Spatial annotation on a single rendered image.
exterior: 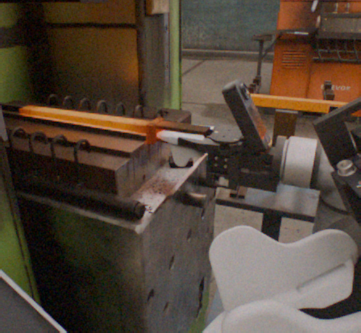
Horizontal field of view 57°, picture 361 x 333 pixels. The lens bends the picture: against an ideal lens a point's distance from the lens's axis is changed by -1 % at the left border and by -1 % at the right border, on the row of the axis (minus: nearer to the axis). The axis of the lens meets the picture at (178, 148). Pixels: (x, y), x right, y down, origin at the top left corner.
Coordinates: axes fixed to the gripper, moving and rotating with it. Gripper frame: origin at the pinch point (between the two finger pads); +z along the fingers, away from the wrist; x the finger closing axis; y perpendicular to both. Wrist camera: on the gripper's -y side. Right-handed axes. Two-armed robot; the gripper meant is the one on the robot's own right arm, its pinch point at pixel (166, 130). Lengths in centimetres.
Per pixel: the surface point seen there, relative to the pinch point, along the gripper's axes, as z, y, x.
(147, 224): -3.3, 9.5, -14.1
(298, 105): -19.4, 2.5, 33.5
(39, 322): -9.6, -2.0, -39.2
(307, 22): -1, -2, 345
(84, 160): 9.1, 2.4, -11.3
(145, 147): 2.6, 2.5, -2.9
